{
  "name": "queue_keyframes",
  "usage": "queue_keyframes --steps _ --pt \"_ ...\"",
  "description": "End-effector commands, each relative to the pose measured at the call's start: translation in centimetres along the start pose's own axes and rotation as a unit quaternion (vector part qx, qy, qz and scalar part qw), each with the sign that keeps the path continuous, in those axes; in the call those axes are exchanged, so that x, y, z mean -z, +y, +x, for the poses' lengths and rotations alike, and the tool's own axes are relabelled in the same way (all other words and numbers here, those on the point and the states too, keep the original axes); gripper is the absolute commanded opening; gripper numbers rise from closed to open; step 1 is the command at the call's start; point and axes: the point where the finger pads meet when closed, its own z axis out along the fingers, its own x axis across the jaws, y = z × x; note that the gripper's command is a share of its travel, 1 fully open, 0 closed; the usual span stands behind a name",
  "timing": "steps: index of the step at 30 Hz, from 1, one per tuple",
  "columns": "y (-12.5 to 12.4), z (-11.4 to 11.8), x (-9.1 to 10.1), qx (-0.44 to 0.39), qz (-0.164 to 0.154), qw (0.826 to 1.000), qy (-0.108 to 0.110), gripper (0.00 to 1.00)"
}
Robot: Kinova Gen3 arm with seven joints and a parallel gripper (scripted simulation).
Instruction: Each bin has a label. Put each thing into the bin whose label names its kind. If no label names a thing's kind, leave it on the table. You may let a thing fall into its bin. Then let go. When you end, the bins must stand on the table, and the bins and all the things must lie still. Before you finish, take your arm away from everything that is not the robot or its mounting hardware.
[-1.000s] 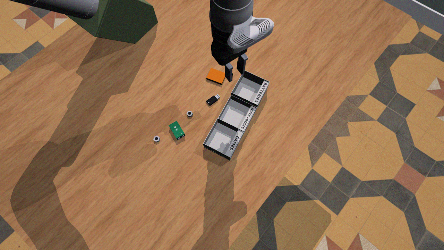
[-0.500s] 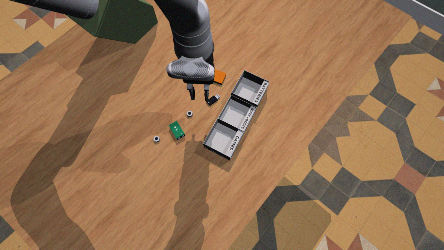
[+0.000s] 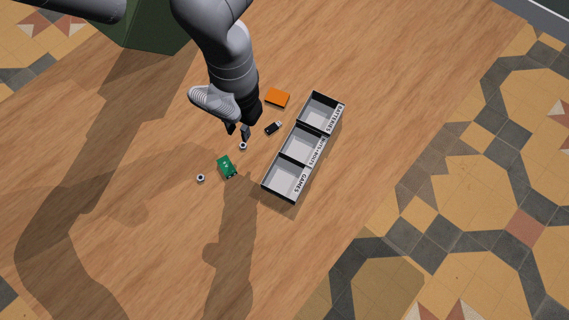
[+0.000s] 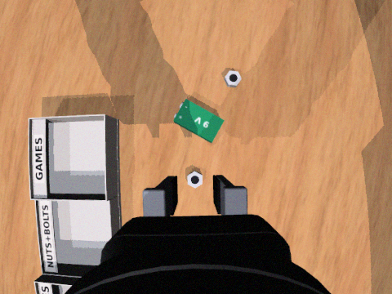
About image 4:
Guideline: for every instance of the grey three-compartment sorting tray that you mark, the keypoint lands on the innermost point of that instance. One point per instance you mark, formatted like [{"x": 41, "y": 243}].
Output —
[{"x": 73, "y": 158}]

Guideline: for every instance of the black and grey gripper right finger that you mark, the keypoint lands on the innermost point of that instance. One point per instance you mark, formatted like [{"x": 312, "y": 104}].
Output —
[{"x": 229, "y": 198}]

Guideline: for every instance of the silver hex nut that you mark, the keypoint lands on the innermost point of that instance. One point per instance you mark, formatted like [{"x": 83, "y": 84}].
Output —
[
  {"x": 232, "y": 79},
  {"x": 195, "y": 179}
]

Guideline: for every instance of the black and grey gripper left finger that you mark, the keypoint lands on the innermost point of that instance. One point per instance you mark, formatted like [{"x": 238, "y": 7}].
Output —
[{"x": 161, "y": 200}]

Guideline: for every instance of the green nine-volt battery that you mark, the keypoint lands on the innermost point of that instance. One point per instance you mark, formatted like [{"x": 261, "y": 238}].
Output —
[{"x": 198, "y": 120}]

